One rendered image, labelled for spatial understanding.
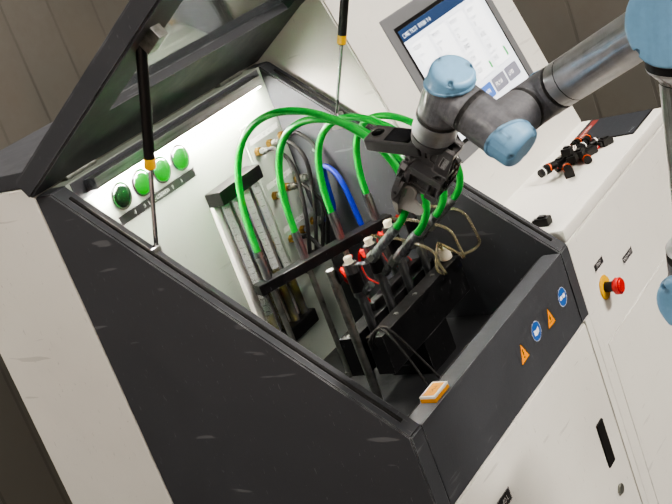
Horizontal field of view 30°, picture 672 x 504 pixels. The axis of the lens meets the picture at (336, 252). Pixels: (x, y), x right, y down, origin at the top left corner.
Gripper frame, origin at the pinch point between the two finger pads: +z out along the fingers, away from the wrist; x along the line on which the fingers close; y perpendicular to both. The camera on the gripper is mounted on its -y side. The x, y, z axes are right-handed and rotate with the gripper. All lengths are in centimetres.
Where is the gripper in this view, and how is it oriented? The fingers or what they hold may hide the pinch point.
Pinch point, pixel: (400, 200)
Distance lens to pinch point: 221.9
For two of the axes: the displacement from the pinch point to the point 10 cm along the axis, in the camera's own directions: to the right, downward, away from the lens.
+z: -1.4, 5.7, 8.1
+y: 8.2, 5.2, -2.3
